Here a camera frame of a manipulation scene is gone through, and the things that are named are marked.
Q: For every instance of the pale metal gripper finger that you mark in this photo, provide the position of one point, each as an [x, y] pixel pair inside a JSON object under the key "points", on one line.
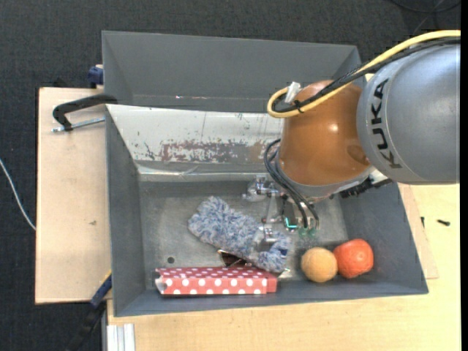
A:
{"points": [[269, 234], [260, 187]]}

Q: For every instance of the blue and white fluffy cloth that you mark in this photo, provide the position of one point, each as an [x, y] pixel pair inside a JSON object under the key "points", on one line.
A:
{"points": [[226, 229]]}

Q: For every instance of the yellow-orange ball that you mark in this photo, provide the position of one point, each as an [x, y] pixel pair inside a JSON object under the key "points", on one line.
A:
{"points": [[319, 265]]}

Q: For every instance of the red box with white dots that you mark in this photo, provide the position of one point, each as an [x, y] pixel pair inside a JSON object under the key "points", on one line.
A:
{"points": [[212, 282]]}

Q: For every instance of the orange fruit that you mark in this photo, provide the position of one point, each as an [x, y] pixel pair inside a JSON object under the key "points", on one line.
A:
{"points": [[354, 258]]}

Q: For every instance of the grey metal bin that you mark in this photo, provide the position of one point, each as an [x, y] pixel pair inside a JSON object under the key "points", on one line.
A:
{"points": [[164, 229]]}

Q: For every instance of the small black screw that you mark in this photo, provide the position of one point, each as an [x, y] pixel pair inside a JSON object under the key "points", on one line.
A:
{"points": [[444, 222]]}

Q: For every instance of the pale wood board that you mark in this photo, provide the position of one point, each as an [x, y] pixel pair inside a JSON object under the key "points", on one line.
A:
{"points": [[73, 196]]}

